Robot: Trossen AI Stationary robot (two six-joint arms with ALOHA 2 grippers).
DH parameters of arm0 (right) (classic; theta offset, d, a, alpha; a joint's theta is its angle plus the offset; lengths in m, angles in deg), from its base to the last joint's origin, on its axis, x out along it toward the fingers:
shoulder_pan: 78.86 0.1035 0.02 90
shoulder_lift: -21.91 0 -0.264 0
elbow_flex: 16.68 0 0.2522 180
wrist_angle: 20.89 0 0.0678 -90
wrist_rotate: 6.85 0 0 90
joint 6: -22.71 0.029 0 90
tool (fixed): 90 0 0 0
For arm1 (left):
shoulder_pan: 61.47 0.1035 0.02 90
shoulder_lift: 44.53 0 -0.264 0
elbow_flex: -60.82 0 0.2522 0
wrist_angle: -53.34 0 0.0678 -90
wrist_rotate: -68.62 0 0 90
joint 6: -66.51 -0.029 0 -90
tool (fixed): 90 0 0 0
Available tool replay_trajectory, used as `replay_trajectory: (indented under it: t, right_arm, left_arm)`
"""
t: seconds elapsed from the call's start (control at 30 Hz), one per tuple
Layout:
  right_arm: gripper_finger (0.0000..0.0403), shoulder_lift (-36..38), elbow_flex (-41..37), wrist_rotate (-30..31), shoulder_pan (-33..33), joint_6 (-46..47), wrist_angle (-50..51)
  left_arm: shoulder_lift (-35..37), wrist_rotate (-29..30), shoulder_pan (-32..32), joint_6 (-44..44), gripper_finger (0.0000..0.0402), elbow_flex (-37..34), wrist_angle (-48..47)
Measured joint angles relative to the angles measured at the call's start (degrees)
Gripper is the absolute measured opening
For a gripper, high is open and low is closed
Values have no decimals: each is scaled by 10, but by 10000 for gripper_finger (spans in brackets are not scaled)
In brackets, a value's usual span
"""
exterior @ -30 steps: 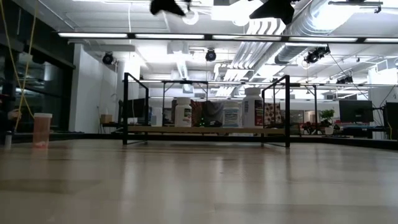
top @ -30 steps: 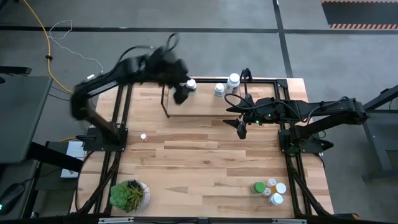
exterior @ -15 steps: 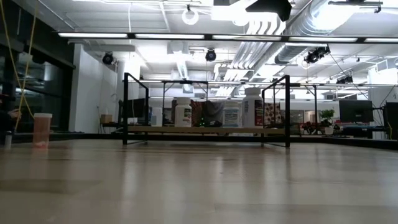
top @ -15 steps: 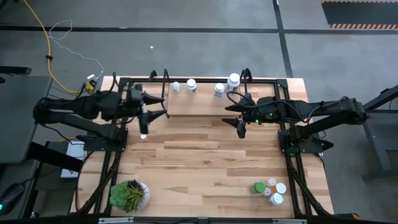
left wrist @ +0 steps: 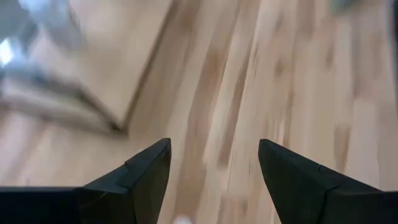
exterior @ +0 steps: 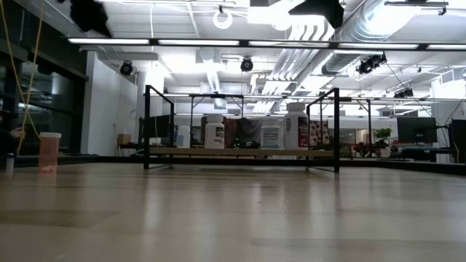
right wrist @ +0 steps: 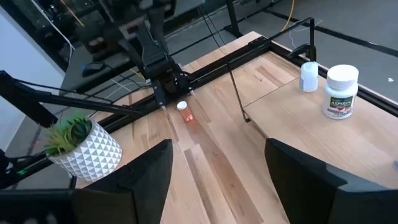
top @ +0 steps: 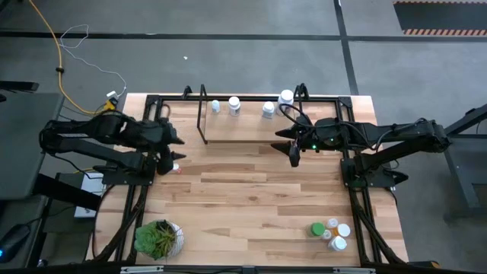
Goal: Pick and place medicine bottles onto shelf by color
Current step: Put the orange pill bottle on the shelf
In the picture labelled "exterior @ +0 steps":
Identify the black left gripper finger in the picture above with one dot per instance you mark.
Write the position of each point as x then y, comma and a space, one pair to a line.
91, 14

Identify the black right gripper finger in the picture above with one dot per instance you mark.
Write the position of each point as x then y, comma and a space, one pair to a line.
324, 10

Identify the tall white bottle red label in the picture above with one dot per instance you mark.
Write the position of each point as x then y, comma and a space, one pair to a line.
295, 127

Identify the short white bottle blue label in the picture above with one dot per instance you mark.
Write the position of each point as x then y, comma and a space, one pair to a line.
271, 137

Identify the small orange bottle white cap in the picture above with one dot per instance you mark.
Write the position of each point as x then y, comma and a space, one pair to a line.
49, 153

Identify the small orange-label bottle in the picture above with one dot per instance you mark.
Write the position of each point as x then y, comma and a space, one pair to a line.
183, 137

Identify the white bottle picture label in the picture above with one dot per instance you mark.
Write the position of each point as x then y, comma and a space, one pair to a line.
215, 134

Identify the black-framed wooden shelf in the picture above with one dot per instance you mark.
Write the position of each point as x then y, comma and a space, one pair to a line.
236, 151

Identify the white LED light strip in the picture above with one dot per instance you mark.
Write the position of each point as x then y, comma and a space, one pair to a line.
378, 46
446, 47
198, 42
109, 41
287, 43

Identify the black ceiling spotlight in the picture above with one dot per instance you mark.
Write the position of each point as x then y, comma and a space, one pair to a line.
246, 64
126, 68
367, 65

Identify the floral hanging cloth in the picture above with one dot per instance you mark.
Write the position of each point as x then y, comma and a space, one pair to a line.
315, 132

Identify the cardboard box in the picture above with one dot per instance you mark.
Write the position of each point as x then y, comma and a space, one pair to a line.
123, 139

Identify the black computer monitor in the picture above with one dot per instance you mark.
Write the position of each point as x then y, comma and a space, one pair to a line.
160, 126
416, 129
459, 140

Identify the person's hand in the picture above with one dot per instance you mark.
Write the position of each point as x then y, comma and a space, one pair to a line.
17, 132

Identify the green plant white pot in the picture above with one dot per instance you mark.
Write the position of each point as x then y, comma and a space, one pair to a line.
383, 136

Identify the grey hanging cloth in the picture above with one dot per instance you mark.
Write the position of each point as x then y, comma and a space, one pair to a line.
249, 129

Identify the red flower plant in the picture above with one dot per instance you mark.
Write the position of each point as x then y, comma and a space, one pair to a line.
361, 150

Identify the red patterned hanging cloth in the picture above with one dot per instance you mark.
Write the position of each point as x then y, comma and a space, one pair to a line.
230, 131

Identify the person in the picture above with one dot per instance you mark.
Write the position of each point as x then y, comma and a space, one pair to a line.
5, 143

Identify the dark desk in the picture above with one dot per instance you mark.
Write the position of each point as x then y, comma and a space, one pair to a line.
418, 153

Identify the small white cylinder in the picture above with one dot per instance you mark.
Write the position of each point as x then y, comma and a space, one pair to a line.
9, 165

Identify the silver air duct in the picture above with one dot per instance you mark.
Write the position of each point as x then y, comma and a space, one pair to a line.
371, 25

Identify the black metal desk frame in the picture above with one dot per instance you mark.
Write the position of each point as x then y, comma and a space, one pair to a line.
204, 95

